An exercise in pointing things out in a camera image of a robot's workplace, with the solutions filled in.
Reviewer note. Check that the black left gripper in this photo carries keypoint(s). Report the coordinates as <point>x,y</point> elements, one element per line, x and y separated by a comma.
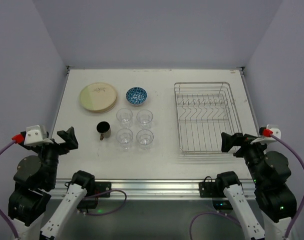
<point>56,146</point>

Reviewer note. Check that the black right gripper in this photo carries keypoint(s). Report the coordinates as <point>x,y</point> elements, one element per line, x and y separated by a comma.
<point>243,146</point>

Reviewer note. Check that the brown striped ceramic cup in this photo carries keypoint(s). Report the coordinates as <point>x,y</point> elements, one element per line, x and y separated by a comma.
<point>104,130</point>

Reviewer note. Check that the cream plate rearmost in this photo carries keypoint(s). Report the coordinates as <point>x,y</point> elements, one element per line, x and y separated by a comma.
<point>96,97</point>

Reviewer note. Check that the clear glass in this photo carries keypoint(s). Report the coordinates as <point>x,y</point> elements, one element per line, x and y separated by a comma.
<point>145,139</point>
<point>124,138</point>
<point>125,117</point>
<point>145,118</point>

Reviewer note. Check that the blue patterned bowl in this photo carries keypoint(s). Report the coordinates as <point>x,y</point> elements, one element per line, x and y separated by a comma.
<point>136,96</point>

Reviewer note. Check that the cream and green plate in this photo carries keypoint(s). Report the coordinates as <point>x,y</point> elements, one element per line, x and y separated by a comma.
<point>113,97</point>

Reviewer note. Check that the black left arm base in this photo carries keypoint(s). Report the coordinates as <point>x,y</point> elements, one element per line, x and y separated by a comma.
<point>90,202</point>

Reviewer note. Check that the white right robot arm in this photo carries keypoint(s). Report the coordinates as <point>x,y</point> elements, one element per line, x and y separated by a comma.
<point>269,172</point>

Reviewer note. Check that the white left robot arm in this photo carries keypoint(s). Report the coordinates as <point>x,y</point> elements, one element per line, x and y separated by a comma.
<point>36,176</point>

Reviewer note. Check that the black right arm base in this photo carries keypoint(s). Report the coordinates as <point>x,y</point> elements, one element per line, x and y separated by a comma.
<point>208,189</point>

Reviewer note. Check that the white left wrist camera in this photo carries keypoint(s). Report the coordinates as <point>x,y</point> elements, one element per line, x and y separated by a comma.
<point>33,136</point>

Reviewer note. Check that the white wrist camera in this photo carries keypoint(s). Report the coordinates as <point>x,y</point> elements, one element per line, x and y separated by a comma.
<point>33,136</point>
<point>266,134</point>

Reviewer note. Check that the steel wire dish rack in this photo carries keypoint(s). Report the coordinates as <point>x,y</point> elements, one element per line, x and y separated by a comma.
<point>204,110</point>

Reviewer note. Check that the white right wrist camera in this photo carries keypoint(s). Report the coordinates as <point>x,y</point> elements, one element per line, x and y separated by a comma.
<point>266,134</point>

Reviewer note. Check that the aluminium mounting rail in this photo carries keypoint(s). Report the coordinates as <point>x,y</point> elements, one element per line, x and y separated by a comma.
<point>144,189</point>

